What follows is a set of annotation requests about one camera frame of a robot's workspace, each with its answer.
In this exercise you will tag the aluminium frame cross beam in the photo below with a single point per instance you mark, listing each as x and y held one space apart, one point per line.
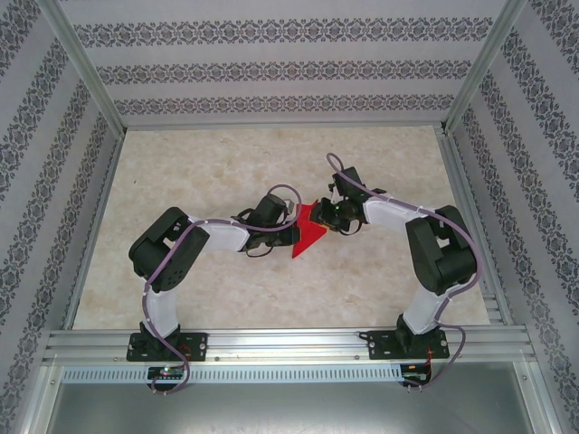
285 125

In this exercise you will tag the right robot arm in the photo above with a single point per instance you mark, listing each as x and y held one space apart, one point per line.
443 262

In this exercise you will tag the red paper sheet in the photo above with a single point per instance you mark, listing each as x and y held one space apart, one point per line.
310 238

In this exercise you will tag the aluminium mounting rail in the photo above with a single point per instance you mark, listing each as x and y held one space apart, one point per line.
289 346

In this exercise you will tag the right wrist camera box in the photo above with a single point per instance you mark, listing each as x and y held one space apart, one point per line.
333 192

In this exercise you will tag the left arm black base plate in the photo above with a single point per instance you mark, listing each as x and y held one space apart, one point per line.
196 346

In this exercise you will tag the grey metal sheet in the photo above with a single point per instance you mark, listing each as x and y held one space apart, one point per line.
289 409

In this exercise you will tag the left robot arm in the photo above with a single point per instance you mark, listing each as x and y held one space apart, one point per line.
163 253

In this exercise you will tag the aluminium frame post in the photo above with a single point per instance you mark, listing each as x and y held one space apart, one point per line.
480 72
87 72

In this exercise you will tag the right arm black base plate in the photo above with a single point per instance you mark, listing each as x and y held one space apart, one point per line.
380 346

